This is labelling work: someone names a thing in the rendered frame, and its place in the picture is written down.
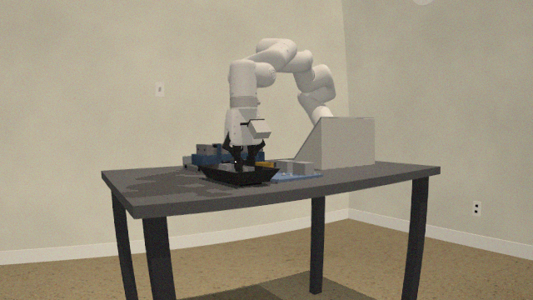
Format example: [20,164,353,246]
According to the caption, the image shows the yellow rectangular block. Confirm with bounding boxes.
[256,162,273,168]

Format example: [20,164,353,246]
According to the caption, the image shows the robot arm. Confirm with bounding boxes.
[228,38,336,139]

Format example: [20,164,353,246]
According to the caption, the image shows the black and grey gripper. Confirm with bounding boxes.
[222,107,266,173]

